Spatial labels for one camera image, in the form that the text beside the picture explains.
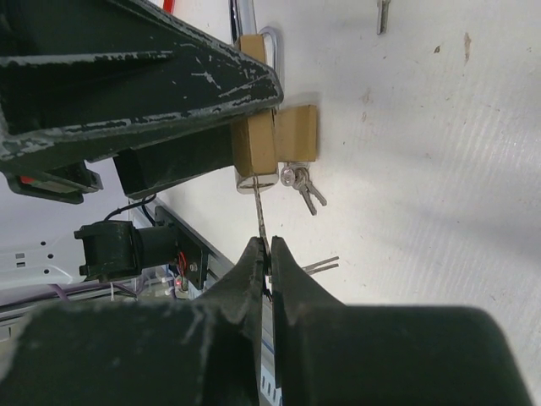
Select red cable lock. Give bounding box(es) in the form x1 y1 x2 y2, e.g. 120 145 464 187
162 0 176 14

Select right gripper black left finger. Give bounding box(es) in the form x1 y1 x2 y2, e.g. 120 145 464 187
0 236 270 406

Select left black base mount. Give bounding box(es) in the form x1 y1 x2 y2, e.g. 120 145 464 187
155 206 210 290

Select wide brass padlock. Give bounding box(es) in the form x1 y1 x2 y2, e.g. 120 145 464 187
230 25 281 195

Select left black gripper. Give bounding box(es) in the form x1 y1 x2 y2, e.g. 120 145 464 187
1 1 283 205

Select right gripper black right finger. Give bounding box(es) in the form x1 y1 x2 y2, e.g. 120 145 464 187
271 237 532 405

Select long shackle brass padlock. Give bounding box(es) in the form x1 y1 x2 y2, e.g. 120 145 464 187
229 1 318 163

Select cable lock keys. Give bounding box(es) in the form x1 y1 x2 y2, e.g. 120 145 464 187
376 0 391 36

